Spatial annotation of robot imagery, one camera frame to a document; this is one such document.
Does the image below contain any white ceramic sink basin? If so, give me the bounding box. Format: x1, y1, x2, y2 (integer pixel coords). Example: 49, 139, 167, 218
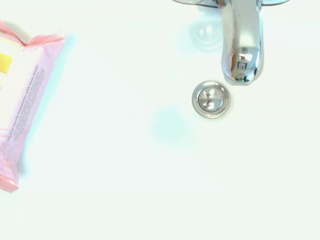
0, 0, 320, 240

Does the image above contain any chrome sink drain stopper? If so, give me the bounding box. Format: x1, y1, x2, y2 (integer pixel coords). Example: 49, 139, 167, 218
191, 80, 231, 119

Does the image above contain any chrome sink faucet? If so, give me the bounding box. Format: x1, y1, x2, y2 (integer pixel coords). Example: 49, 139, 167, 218
171, 0, 288, 87

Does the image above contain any pink facial wipes pack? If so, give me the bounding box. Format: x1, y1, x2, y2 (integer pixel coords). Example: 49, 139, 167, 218
0, 19, 67, 194

